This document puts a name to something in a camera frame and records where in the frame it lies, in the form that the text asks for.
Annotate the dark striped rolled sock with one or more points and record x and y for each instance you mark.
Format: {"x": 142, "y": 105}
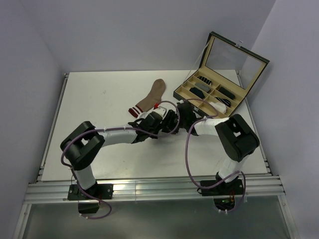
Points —
{"x": 224, "y": 101}

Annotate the aluminium frame rail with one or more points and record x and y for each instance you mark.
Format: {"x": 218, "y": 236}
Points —
{"x": 149, "y": 189}

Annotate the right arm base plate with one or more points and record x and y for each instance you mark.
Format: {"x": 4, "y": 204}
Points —
{"x": 230, "y": 189}

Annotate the black white striped rolled sock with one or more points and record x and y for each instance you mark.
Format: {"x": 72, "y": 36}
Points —
{"x": 205, "y": 80}

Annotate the black compartment storage box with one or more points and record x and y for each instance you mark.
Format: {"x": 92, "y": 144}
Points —
{"x": 227, "y": 64}

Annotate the white rolled sock in box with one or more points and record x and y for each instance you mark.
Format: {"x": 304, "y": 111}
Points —
{"x": 219, "y": 107}

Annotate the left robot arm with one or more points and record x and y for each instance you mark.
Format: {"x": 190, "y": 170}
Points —
{"x": 83, "y": 144}

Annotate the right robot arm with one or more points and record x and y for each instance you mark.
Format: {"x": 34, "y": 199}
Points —
{"x": 237, "y": 138}

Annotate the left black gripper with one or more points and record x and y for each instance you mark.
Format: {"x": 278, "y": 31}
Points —
{"x": 158, "y": 128}

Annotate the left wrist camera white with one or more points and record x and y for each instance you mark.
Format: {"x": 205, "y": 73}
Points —
{"x": 160, "y": 110}

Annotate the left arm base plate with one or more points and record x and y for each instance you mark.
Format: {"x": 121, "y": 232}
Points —
{"x": 100, "y": 191}

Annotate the grey rolled sock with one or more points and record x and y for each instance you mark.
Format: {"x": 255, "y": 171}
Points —
{"x": 202, "y": 87}

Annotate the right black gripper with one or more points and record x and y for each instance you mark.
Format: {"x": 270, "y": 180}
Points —
{"x": 177, "y": 130}

